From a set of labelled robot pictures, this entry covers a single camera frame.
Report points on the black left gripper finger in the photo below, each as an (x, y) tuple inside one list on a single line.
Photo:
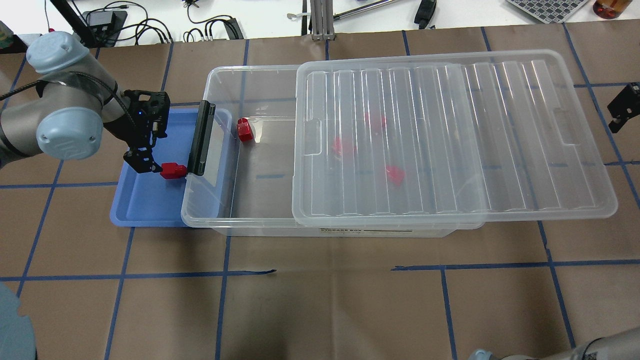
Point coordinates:
[(141, 160)]

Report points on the aluminium frame post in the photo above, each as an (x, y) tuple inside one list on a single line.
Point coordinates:
[(322, 20)]

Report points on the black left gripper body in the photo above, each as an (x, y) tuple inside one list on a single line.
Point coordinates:
[(119, 128)]

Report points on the checkered calibration board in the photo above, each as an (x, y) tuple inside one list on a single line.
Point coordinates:
[(548, 11)]

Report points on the black monitor stand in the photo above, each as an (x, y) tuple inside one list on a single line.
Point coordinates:
[(99, 28)]

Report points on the black power adapter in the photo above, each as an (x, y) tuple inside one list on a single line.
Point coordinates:
[(424, 13)]

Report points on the red block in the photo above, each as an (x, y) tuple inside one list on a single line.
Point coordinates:
[(343, 148), (395, 175), (376, 122), (245, 131), (173, 170)]

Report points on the clear plastic box lid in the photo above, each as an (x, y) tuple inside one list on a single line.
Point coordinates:
[(483, 137)]

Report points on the clear plastic storage box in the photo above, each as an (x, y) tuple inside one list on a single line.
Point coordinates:
[(245, 189)]

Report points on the blue plastic tray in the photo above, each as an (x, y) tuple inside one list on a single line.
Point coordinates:
[(148, 199)]

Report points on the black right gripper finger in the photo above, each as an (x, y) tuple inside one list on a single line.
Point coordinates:
[(624, 106)]

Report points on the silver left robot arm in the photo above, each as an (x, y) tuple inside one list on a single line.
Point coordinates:
[(77, 100)]

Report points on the long metal rod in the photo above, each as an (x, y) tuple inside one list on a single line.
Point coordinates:
[(362, 9)]

